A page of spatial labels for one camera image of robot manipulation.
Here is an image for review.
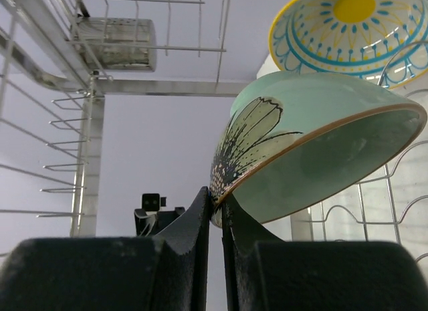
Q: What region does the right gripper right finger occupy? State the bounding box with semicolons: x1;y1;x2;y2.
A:
222;196;427;311

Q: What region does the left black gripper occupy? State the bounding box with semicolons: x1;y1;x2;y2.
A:
134;207;185;237

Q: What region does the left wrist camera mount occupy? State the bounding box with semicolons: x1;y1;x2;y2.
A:
141;193;167;211

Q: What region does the steel wire dish rack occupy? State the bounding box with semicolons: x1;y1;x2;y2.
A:
0;0;428;262

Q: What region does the yellow blue patterned bowl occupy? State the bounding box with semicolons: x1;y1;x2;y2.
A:
268;0;427;90

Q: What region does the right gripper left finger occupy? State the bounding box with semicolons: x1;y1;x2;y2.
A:
1;187;209;310

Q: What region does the steel cutlery holder cup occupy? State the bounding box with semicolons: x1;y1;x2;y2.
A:
72;17;157;72

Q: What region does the mint green floral bowl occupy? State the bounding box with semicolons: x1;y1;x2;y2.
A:
209;71;427;226

